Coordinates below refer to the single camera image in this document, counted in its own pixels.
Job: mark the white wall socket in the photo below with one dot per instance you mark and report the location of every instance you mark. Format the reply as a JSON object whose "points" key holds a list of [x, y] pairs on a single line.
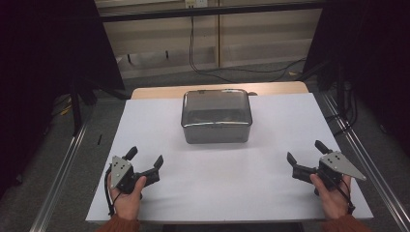
{"points": [[196, 3]]}

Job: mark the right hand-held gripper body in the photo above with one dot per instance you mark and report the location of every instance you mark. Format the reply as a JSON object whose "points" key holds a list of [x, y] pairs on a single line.
{"points": [[328, 169]]}

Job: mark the person's right hand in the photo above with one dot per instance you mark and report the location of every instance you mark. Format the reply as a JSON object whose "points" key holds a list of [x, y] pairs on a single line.
{"points": [[333, 198]]}

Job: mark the person's left hand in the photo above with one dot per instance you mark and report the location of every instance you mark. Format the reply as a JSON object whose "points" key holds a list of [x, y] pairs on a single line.
{"points": [[128, 201]]}

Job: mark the aluminium rail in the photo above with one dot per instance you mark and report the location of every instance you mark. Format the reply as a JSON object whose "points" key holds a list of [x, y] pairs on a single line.
{"points": [[367, 161], [59, 180]]}

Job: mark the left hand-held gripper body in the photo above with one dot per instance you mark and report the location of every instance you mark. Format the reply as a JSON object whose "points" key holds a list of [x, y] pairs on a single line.
{"points": [[124, 176]]}

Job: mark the white paper sheet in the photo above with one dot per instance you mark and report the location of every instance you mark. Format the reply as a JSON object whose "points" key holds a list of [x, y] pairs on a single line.
{"points": [[225, 180]]}

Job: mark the grey metal box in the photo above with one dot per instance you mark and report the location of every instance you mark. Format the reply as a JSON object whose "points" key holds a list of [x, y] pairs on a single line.
{"points": [[216, 116]]}

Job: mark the black curtain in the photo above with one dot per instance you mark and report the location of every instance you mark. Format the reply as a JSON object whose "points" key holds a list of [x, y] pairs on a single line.
{"points": [[367, 64], [48, 80]]}

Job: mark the black metal stand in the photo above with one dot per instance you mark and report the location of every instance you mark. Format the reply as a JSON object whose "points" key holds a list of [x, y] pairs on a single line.
{"points": [[77, 106]]}

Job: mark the black horizontal bar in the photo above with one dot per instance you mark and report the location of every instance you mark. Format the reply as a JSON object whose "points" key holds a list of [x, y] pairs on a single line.
{"points": [[209, 10]]}

